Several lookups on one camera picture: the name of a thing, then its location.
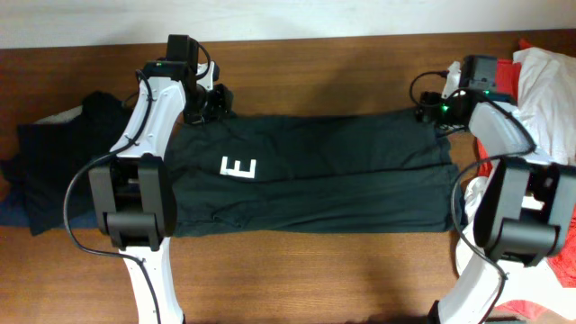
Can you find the dark green t-shirt white print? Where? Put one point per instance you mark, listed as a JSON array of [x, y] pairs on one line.
[[379, 173]]

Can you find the red t-shirt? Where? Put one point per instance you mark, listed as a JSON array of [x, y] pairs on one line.
[[544, 86]]

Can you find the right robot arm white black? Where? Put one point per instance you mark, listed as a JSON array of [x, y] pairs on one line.
[[524, 214]]

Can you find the folded navy blue garment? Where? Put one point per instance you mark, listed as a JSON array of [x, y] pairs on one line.
[[14, 215]]

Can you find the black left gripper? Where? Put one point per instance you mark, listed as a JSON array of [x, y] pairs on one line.
[[220, 105]]

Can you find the folded white garment under stack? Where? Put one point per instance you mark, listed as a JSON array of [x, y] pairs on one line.
[[61, 117]]

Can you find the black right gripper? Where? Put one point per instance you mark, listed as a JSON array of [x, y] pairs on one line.
[[427, 109]]

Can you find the folded black garment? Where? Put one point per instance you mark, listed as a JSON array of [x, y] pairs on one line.
[[51, 154]]

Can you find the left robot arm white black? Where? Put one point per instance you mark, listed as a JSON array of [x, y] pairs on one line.
[[133, 197]]

